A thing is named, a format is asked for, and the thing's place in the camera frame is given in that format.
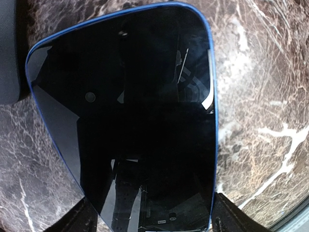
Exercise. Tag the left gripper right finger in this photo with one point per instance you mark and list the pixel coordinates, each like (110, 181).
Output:
(227, 217)

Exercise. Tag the black folding phone stand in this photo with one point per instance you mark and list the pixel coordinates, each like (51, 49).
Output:
(9, 76)

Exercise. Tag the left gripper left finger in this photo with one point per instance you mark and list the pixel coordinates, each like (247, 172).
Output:
(81, 218)

